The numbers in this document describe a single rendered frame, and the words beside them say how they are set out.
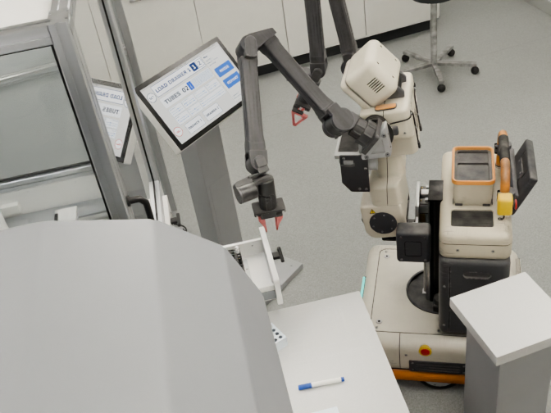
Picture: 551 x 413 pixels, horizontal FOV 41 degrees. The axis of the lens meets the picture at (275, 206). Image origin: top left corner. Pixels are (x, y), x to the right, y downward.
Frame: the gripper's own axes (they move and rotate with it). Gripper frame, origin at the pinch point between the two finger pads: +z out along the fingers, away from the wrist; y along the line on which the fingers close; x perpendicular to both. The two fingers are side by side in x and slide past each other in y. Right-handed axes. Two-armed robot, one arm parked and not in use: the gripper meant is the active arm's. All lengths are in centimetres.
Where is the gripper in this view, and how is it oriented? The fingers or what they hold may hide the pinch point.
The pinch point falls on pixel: (271, 228)
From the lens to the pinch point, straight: 240.9
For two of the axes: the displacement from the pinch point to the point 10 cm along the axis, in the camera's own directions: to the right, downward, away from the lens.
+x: 1.7, 5.6, -8.1
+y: -9.8, 1.9, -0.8
